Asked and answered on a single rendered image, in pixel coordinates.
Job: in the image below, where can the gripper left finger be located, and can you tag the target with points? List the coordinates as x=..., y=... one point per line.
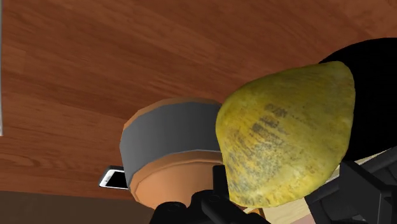
x=204, y=208

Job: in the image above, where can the black round object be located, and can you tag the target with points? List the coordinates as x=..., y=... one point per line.
x=377, y=99

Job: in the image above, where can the yellow lemon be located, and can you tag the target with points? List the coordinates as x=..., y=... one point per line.
x=285, y=133

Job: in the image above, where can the orange pot with grey band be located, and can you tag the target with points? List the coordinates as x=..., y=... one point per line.
x=170, y=133

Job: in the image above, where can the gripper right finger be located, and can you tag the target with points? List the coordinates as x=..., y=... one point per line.
x=356, y=192

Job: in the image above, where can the white smartphone with black screen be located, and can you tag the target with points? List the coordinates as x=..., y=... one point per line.
x=114, y=180

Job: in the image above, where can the pale wooden board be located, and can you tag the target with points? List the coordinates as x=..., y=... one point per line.
x=276, y=213

